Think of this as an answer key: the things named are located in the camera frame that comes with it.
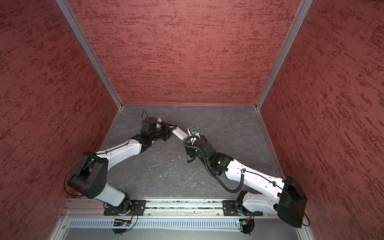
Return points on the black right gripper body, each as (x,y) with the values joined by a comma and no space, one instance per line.
(193,152)

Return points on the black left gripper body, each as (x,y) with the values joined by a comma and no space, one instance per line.
(163,132)

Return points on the white remote with batteries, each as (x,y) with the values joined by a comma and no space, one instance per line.
(179,133)

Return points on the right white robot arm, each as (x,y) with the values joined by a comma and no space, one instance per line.
(258,192)

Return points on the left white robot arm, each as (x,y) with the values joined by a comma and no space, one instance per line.
(88,176)

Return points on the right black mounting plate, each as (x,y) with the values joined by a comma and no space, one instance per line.
(232,209)

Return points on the black mounting plate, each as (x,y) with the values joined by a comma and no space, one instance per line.
(126,208)
(232,209)

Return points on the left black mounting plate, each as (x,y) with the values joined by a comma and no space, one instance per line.
(126,208)

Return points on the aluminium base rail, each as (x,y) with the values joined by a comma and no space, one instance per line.
(155,208)

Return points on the perforated cable duct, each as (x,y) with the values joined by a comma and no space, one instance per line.
(166,224)

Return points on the aluminium corner post left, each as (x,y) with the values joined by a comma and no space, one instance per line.
(81,36)

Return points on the aluminium corner post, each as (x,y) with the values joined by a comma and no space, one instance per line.
(290,37)
(81,36)

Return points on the aluminium corner post right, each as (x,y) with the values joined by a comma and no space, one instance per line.
(290,37)

